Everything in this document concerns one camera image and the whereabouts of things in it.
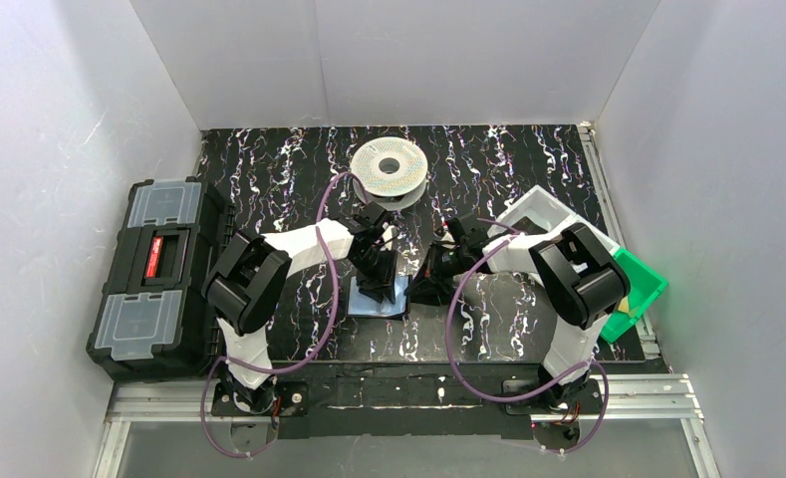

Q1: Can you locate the black plastic toolbox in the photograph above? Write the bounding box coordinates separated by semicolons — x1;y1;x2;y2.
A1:
86;176;234;383

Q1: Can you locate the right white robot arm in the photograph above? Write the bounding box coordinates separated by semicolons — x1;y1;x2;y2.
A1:
405;214;631;405

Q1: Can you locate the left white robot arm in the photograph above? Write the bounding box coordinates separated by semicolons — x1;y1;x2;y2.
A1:
202;202;409;414

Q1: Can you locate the white plastic bin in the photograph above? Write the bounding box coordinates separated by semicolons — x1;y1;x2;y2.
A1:
496;185;622;255

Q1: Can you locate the white filament spool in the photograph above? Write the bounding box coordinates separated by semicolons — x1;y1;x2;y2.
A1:
349;136;428;211

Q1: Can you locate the green plastic bin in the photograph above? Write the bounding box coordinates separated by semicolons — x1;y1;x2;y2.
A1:
601;248;668;344

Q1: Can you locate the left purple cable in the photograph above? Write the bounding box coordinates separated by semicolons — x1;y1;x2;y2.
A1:
198;171;372;460

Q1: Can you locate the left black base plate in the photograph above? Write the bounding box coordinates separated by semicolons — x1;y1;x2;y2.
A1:
209;381;310;417

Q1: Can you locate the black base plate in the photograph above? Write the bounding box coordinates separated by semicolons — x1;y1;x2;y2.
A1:
209;381;310;417
503;378;603;421

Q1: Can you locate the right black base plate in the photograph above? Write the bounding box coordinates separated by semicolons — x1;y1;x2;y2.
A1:
503;378;603;421

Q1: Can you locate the aluminium frame rail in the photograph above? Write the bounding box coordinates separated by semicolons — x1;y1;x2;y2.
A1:
94;373;720;477

